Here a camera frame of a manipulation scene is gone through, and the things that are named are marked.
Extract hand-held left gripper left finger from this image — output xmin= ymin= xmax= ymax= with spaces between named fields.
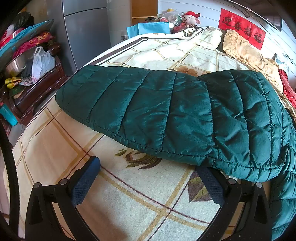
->
xmin=24 ymin=156 xmax=101 ymax=241

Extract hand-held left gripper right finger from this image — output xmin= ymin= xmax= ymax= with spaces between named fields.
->
xmin=195 ymin=166 xmax=273 ymax=241

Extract green puffer jacket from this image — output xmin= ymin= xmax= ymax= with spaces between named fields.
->
xmin=55 ymin=65 xmax=296 ymax=241

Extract dark clothes pile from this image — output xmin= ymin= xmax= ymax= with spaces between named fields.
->
xmin=13 ymin=11 xmax=35 ymax=30

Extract cream floral checked bed cover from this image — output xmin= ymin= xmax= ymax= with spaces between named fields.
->
xmin=7 ymin=27 xmax=289 ymax=241

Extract dark wooden chair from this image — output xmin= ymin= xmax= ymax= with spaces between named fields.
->
xmin=0 ymin=43 xmax=70 ymax=127

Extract teal box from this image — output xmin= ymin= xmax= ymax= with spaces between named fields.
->
xmin=0 ymin=104 xmax=18 ymax=127

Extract yellow snack packets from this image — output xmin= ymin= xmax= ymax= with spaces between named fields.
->
xmin=5 ymin=76 xmax=22 ymax=89

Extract red ruffled cushion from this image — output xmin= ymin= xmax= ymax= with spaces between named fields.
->
xmin=277 ymin=69 xmax=296 ymax=107

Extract white plastic bag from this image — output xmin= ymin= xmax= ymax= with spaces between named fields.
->
xmin=31 ymin=46 xmax=56 ymax=84

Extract metal bowl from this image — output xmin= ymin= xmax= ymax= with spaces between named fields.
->
xmin=3 ymin=50 xmax=37 ymax=78

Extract beige fringed pillow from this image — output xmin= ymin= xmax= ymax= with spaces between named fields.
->
xmin=223 ymin=29 xmax=284 ymax=92

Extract cream checked pillow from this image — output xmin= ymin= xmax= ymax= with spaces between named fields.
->
xmin=196 ymin=27 xmax=222 ymax=49

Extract grey refrigerator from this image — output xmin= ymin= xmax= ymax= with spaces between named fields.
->
xmin=50 ymin=0 xmax=133 ymax=77

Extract red patterned cloth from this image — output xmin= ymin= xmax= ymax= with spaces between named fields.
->
xmin=13 ymin=31 xmax=56 ymax=58

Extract teal fabric bag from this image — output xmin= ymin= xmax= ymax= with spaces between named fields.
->
xmin=0 ymin=20 xmax=55 ymax=58

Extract plush pig toy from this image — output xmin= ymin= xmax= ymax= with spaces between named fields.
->
xmin=181 ymin=11 xmax=201 ymax=26

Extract blue box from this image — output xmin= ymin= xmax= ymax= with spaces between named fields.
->
xmin=127 ymin=22 xmax=171 ymax=39

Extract clear plastic bag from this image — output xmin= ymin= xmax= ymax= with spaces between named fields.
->
xmin=161 ymin=10 xmax=183 ymax=26

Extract wooden door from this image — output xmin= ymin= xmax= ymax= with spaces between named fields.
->
xmin=132 ymin=0 xmax=159 ymax=26

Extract black cable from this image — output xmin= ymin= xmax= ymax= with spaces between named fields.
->
xmin=0 ymin=125 xmax=21 ymax=241

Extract red wall banner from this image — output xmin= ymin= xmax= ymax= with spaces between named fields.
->
xmin=218 ymin=8 xmax=266 ymax=50

